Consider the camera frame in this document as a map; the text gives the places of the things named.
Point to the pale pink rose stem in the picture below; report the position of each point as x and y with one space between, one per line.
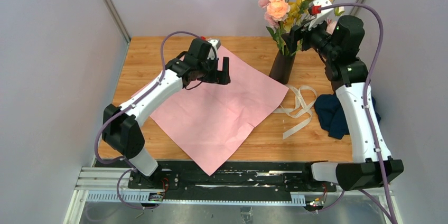
279 21

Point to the pink paper bouquet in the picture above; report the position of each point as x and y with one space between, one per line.
210 122

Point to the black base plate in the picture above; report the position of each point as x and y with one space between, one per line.
248 181

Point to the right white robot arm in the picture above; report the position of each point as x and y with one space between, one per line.
372 163

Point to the cream printed ribbon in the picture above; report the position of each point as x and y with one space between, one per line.
300 108

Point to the dark blue cloth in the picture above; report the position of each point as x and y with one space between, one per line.
342 114

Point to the black cylindrical vase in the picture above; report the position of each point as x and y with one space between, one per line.
282 67

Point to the aluminium frame rail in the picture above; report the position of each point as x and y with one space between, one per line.
100 197

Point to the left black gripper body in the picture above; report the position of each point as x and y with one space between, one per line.
209 72

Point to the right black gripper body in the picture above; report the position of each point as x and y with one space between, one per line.
314 34

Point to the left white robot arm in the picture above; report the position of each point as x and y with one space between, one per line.
123 123

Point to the light pink rose stem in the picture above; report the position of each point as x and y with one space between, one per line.
331 24

